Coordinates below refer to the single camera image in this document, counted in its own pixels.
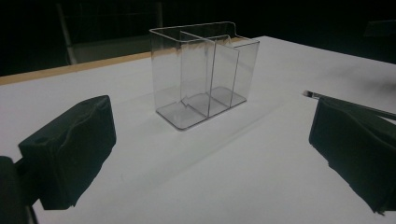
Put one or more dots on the clear plastic divided organizer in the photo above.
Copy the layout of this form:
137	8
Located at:
202	77

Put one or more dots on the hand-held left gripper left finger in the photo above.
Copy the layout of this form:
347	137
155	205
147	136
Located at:
71	149

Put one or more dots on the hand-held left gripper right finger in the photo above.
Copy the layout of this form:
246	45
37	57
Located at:
358	149

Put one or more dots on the dark pen with clear tip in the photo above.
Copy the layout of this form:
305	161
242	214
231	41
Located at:
351	105

